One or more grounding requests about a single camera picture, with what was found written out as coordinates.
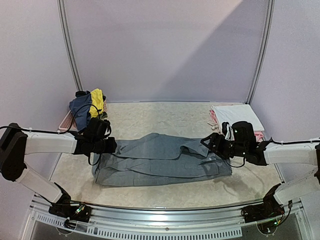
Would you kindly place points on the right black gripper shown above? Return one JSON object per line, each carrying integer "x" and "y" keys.
{"x": 218, "y": 144}

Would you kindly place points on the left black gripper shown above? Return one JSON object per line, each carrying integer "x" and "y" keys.
{"x": 111, "y": 146}

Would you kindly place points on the grey blue button shirt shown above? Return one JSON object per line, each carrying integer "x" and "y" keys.
{"x": 156, "y": 160}

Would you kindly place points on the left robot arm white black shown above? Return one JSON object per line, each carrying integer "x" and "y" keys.
{"x": 17, "y": 142}

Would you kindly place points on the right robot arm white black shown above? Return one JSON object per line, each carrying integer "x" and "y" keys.
{"x": 269, "y": 152}

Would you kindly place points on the pink plastic laundry basket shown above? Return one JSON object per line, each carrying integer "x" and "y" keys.
{"x": 66, "y": 122}

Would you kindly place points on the white folded shirt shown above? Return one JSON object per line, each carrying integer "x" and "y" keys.
{"x": 235, "y": 113}

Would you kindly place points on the navy blue garment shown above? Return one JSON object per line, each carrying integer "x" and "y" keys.
{"x": 80, "y": 109}

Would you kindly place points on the pink folded garment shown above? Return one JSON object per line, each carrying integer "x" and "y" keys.
{"x": 258, "y": 135}

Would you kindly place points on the yellow garment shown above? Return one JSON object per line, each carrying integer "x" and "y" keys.
{"x": 97, "y": 102}

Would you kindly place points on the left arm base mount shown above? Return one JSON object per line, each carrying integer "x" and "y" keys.
{"x": 68, "y": 209}

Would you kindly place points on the aluminium front rail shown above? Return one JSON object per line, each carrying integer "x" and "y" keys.
{"x": 119, "y": 223}

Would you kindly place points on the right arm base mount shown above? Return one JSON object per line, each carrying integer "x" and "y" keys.
{"x": 269, "y": 208}

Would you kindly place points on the left aluminium corner post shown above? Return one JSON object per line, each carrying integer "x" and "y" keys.
{"x": 68, "y": 44}

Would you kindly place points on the aluminium corner post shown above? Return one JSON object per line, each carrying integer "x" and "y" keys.
{"x": 68, "y": 44}
{"x": 262, "y": 50}

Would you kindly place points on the right aluminium corner post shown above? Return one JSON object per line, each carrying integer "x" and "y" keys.
{"x": 262, "y": 50}

